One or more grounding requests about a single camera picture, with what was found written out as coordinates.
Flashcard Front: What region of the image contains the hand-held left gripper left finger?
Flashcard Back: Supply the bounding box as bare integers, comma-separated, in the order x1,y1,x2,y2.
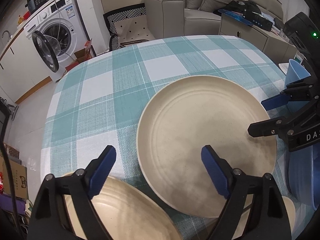
26,144,117,240

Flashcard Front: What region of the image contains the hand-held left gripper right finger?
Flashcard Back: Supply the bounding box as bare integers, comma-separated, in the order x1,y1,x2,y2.
201,144,293,240

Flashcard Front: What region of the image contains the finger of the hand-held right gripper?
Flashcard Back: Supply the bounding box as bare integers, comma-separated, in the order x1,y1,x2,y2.
261,74,320,112
247,97,320,143

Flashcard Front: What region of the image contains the blue bowl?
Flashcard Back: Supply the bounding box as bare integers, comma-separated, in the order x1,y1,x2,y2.
285,59,312,117
285,145,320,212

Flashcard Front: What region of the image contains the black box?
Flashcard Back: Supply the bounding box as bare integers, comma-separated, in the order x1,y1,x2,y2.
244,7,273,32

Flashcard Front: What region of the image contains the beige side cabinet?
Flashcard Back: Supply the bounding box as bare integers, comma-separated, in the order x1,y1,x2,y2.
220,15,298,65

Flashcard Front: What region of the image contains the black clothing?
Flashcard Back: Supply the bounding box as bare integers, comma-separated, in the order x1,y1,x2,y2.
225,0,262,15

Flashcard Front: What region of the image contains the teal checked tablecloth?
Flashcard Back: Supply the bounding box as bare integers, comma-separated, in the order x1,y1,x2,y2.
40,34,310,240

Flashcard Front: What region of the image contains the blue packet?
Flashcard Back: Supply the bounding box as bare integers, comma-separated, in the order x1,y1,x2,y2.
217,9,253,25

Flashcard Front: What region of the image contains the brown cardboard box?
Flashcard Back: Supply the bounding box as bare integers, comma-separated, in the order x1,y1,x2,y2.
2,155,28,198

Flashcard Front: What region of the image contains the purple item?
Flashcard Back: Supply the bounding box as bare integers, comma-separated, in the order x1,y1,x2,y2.
0,194,27,220

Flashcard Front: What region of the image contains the red cardboard box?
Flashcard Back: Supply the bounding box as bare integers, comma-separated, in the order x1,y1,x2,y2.
65,39,97,72

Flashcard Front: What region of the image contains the grey sofa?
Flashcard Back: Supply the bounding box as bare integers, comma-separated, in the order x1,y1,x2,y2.
144,0,284,39

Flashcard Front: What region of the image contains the white kitchen cabinet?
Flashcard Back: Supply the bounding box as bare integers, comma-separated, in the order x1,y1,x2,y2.
0,27,54,103

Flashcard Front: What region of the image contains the white washing machine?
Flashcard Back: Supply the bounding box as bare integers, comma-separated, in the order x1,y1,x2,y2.
24,0,97,80

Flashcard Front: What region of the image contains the red yellow packet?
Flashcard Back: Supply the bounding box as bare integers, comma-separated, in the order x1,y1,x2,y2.
17,11,30,25

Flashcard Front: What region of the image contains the black pressure cooker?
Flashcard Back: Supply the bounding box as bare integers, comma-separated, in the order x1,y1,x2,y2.
25,0,53,13

